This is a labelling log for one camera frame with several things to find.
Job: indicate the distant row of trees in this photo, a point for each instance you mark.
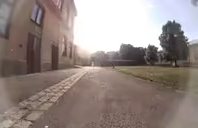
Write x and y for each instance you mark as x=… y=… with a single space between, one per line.
x=127 y=55

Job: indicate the grey asphalt path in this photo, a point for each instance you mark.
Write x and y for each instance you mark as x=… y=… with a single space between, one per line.
x=117 y=100

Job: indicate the grass lawn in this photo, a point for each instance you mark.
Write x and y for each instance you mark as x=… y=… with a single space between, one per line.
x=167 y=75

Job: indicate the pale cobblestone strip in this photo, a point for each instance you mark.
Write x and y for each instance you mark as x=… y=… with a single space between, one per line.
x=40 y=101

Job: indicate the dark tree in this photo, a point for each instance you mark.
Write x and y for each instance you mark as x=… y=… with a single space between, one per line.
x=173 y=41

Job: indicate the brick building with dark doors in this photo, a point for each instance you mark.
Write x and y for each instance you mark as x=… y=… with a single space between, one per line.
x=23 y=40

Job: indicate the paved sidewalk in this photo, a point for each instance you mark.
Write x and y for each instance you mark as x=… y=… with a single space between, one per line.
x=20 y=86

